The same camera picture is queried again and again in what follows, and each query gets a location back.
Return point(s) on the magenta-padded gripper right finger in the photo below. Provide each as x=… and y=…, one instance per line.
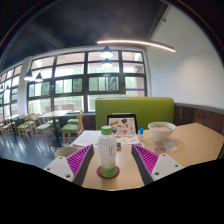
x=165, y=165

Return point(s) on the group of pendant lamps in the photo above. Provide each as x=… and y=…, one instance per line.
x=106, y=53

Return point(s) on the white paper packet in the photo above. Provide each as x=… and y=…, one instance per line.
x=170, y=145

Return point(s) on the light wooden dining table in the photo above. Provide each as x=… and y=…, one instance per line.
x=55, y=114

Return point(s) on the green upholstered bench back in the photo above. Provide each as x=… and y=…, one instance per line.
x=153, y=110

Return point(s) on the black tablet with stickers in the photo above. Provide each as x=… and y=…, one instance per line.
x=122, y=125

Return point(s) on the large grid window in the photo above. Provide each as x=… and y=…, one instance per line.
x=68, y=70

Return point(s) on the small blue-capped bottle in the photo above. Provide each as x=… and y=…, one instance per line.
x=141, y=135

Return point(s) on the green-capped white drink bottle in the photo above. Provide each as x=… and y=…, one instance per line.
x=107, y=151

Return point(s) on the reddish clear packet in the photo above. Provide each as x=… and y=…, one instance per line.
x=160, y=150

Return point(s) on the group of green-seated wooden chairs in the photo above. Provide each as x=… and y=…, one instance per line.
x=70, y=127

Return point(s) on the white bowl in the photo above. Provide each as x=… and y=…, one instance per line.
x=161, y=132

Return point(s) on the open white paper booklet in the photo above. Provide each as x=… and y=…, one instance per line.
x=87, y=138

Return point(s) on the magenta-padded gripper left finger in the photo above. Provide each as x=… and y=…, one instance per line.
x=60, y=166

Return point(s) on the flat round red coaster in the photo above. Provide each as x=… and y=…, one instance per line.
x=98, y=173

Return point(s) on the long curved ceiling light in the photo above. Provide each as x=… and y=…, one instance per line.
x=140, y=42

